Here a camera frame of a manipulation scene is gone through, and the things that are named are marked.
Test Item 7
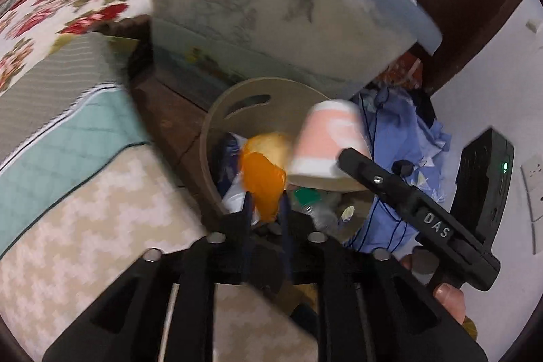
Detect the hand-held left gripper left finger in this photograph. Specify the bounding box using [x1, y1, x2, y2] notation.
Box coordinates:
[42, 191, 255, 362]

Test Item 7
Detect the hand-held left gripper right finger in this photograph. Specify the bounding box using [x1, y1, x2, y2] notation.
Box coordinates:
[280, 193, 488, 362]

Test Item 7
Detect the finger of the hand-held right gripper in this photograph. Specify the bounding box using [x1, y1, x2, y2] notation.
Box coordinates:
[337, 147, 426, 236]

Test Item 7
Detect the orange snack packet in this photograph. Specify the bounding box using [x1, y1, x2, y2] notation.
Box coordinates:
[238, 132, 294, 224]

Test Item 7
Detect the pink paper cup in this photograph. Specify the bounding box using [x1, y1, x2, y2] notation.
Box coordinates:
[287, 99, 375, 193]

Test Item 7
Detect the round wooden bin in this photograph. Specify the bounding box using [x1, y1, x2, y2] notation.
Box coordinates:
[199, 76, 375, 246]

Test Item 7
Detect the person's right forearm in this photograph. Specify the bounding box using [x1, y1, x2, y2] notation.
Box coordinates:
[462, 315, 479, 341]

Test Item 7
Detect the person's right hand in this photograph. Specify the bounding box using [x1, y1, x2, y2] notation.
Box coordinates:
[401, 247, 467, 327]

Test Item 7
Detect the clear plastic bottle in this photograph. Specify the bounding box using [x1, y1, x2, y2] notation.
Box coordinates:
[304, 194, 342, 233]

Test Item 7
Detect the blue white packet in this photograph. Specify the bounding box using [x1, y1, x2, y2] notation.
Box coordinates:
[218, 132, 249, 202]

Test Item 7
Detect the blue cloth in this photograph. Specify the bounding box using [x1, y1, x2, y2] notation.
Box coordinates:
[343, 88, 453, 258]

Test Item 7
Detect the red patterned cloth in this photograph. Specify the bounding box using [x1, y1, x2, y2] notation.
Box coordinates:
[372, 52, 426, 92]

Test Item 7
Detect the beige patterned blanket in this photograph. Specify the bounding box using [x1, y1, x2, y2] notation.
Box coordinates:
[0, 141, 321, 362]

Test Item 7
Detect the clear storage box blue lid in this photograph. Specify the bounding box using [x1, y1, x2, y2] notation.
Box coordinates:
[150, 0, 444, 100]

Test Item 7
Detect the grey teal quilted bed pad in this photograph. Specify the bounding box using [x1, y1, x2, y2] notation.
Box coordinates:
[0, 32, 150, 259]

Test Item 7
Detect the floral blanket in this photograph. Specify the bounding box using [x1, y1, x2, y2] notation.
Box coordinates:
[0, 0, 154, 93]

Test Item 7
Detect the black cable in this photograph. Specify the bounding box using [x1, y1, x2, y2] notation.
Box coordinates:
[364, 85, 415, 254]

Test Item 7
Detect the white wall socket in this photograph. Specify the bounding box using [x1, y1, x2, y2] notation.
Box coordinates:
[520, 157, 543, 224]

